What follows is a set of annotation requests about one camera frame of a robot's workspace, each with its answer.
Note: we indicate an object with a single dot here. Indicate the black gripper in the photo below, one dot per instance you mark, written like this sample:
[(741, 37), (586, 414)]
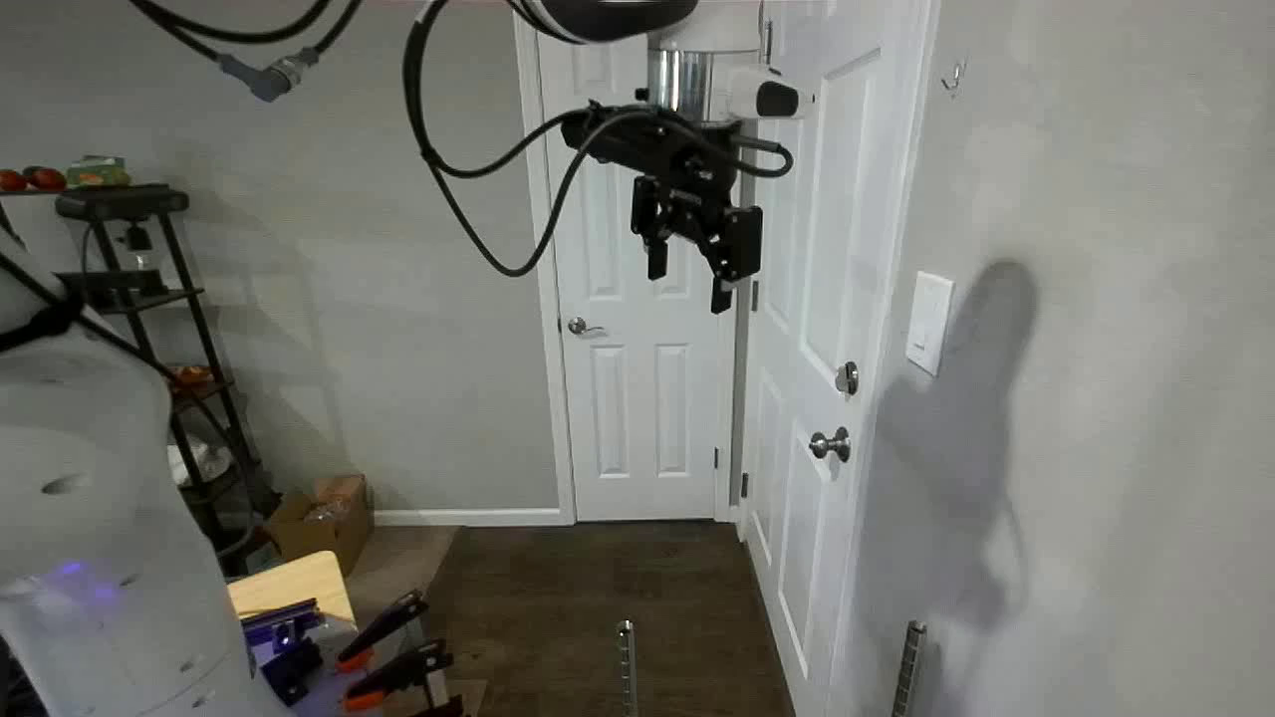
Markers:
[(698, 199)]

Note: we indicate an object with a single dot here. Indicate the white light switch plate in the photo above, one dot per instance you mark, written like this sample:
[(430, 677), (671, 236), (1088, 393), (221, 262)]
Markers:
[(932, 323)]

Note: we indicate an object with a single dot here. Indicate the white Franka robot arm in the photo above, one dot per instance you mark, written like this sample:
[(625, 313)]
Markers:
[(602, 16)]

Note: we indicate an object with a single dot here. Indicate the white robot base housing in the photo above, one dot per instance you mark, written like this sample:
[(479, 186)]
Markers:
[(92, 531)]

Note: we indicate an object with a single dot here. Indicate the silver deadbolt thumb turn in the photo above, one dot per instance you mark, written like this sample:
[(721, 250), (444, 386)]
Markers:
[(845, 380)]

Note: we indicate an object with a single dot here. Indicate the white door with deadbolt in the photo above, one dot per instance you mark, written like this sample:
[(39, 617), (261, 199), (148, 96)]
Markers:
[(811, 263)]

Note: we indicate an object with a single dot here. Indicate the round silver door knob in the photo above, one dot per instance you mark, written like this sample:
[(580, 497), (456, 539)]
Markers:
[(831, 443)]

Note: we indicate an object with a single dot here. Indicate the brown cardboard box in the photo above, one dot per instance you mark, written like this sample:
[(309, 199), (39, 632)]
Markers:
[(325, 520)]

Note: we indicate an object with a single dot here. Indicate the black and orange clamp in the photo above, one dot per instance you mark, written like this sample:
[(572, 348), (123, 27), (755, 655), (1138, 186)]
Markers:
[(404, 676), (383, 623)]

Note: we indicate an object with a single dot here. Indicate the beige wooden board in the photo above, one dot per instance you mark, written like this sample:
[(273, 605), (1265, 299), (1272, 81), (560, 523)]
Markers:
[(298, 584)]

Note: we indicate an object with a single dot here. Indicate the black metal shelf rack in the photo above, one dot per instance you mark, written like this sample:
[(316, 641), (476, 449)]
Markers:
[(181, 284)]

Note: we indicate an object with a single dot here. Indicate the green box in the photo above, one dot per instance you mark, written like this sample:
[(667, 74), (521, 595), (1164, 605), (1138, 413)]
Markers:
[(96, 173)]

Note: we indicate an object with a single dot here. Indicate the red round objects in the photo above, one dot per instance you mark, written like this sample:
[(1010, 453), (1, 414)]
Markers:
[(33, 179)]

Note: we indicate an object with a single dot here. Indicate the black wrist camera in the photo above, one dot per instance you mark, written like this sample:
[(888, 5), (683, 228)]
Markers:
[(616, 135)]

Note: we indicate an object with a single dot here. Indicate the slotted metal rail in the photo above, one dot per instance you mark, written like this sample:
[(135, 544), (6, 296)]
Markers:
[(628, 672), (912, 672)]

